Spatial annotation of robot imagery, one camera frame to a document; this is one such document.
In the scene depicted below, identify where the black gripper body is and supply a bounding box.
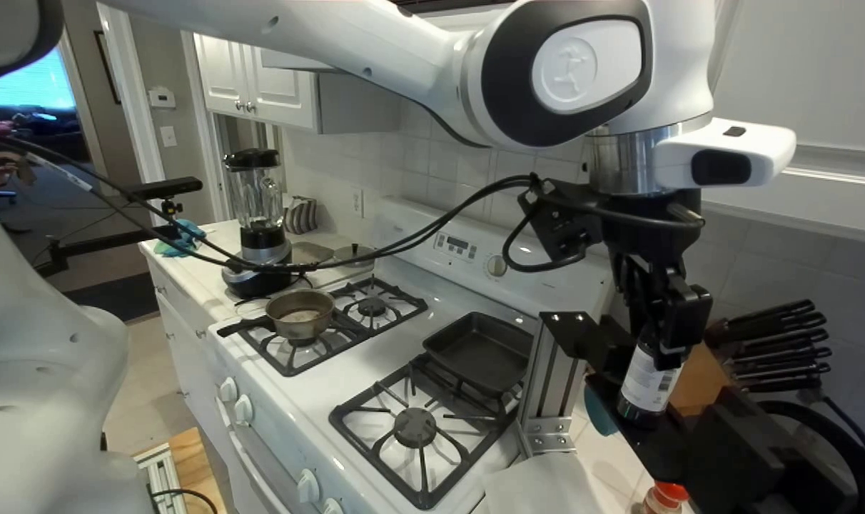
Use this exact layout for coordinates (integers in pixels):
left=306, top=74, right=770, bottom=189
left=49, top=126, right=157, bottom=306
left=607, top=189, right=704, bottom=287

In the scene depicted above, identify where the wooden knife block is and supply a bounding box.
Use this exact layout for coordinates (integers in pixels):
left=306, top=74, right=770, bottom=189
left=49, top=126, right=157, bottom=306
left=667, top=340, right=738, bottom=427

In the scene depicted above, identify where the teal round object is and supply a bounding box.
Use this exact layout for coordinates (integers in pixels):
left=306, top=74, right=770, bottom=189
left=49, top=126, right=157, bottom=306
left=583, top=378, right=626, bottom=440

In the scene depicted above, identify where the black countertop appliance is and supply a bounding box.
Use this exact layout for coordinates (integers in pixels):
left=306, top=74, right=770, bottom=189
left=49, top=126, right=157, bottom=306
left=627, top=383, right=865, bottom=514

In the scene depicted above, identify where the black square baking pan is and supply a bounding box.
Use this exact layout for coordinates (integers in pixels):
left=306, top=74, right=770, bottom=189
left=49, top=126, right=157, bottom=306
left=420, top=307, right=546, bottom=400

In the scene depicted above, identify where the red cap bottle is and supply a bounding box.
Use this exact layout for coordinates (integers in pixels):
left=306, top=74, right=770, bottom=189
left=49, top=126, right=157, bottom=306
left=638, top=480, right=693, bottom=514

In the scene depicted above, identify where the black burner grate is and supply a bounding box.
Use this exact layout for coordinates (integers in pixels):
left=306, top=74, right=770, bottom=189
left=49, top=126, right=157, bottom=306
left=213, top=273, right=431, bottom=378
left=326, top=353, right=530, bottom=514

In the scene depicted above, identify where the white gas stove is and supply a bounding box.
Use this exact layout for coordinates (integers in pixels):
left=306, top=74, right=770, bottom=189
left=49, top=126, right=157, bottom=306
left=136, top=193, right=636, bottom=514

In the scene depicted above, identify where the striped ceramic jar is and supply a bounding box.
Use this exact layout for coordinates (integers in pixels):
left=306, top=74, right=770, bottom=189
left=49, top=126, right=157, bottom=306
left=282, top=193, right=326, bottom=236

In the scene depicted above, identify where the glass jar blender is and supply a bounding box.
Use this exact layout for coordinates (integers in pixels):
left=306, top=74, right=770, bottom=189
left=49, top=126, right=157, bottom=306
left=217, top=144, right=296, bottom=300

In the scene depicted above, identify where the teal clamp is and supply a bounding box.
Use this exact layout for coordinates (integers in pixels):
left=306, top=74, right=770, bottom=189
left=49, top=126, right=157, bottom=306
left=153, top=220, right=210, bottom=260

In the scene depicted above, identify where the wooden table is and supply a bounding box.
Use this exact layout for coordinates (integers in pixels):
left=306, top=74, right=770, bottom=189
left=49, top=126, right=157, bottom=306
left=166, top=424, right=230, bottom=514

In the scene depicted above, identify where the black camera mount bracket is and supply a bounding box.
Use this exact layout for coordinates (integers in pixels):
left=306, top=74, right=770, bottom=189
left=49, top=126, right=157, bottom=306
left=536, top=307, right=636, bottom=384

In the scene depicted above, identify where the black knife handle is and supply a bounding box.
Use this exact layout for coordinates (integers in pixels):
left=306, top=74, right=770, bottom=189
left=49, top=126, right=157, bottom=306
left=726, top=327, right=833, bottom=366
left=720, top=314, right=830, bottom=349
left=736, top=359, right=833, bottom=397
left=730, top=346, right=833, bottom=376
left=707, top=296, right=821, bottom=336

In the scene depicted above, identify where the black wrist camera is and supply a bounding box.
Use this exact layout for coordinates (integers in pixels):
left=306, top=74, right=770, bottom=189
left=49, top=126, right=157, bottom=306
left=524, top=180, right=607, bottom=264

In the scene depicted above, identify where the aluminium profile post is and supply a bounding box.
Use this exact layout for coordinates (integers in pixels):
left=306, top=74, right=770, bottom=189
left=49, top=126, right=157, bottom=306
left=517, top=311, right=588, bottom=461

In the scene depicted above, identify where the white wall cabinet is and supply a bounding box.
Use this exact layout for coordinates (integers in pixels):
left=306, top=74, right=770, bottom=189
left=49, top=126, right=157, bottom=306
left=190, top=32, right=323, bottom=134
left=704, top=0, right=865, bottom=247

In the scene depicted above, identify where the steel pot with black handle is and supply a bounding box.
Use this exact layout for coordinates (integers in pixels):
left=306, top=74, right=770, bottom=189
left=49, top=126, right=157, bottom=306
left=233, top=284, right=339, bottom=349

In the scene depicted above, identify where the black camera cable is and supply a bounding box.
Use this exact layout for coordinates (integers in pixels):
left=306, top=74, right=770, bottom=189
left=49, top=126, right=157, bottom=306
left=0, top=130, right=557, bottom=279

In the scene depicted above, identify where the black base cable loop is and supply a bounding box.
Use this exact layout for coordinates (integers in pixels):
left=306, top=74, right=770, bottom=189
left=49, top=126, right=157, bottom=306
left=149, top=486, right=223, bottom=514

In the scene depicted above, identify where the black camera on boom stand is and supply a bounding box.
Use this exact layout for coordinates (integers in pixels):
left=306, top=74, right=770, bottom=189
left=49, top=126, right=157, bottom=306
left=29, top=173, right=209, bottom=279

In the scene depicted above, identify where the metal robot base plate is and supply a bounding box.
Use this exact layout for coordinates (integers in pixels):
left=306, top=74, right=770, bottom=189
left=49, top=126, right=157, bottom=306
left=136, top=440, right=182, bottom=514

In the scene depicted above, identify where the white wall thermostat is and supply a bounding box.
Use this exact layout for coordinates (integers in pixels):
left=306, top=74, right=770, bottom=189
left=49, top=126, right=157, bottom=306
left=145, top=83, right=179, bottom=112

